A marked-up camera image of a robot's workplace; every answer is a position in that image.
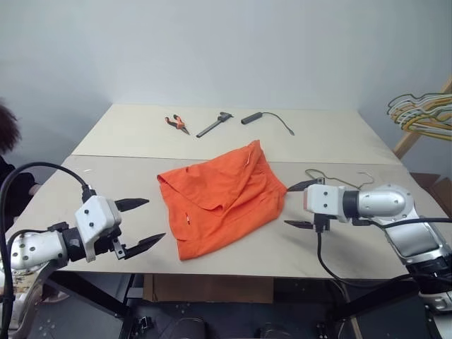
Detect black handled tool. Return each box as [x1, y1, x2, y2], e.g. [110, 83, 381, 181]
[196, 111, 232, 138]

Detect wooden clothes rack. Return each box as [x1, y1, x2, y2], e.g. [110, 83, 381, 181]
[393, 76, 452, 160]

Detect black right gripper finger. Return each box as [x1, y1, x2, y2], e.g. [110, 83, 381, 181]
[283, 220, 314, 231]
[287, 179, 325, 193]

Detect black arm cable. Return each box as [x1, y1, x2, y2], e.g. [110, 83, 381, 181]
[316, 217, 452, 285]
[0, 161, 97, 331]

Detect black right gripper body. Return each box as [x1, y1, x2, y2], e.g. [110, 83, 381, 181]
[311, 213, 331, 234]

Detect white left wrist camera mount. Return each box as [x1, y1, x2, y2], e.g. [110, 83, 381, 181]
[74, 196, 123, 263]

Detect thin olive wire hanger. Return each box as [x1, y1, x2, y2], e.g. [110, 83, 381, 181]
[305, 168, 375, 194]

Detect person with curly dark hair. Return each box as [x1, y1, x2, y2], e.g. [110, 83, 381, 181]
[0, 98, 40, 230]

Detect orange-handled pliers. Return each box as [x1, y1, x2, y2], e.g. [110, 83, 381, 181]
[163, 113, 191, 136]

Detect dark rounded shape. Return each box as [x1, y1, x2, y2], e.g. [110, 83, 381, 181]
[259, 323, 284, 339]

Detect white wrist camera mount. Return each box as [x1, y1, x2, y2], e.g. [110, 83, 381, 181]
[303, 184, 350, 224]
[74, 196, 123, 263]

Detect brown cardboard box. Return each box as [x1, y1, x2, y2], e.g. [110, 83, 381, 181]
[409, 172, 452, 217]

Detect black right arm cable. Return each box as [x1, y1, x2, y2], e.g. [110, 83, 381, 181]
[316, 217, 452, 285]

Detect black metal table frame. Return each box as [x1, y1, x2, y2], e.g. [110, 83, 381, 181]
[45, 271, 421, 339]

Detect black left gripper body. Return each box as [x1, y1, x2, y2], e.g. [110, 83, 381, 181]
[91, 225, 129, 261]

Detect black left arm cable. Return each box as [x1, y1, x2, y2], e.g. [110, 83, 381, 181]
[0, 161, 97, 331]

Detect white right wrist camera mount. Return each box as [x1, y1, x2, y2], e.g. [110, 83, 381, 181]
[303, 184, 350, 224]

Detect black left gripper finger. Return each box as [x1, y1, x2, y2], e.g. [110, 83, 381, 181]
[124, 232, 167, 261]
[114, 198, 150, 213]

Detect orange shorts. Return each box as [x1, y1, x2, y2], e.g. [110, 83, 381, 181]
[156, 139, 287, 261]

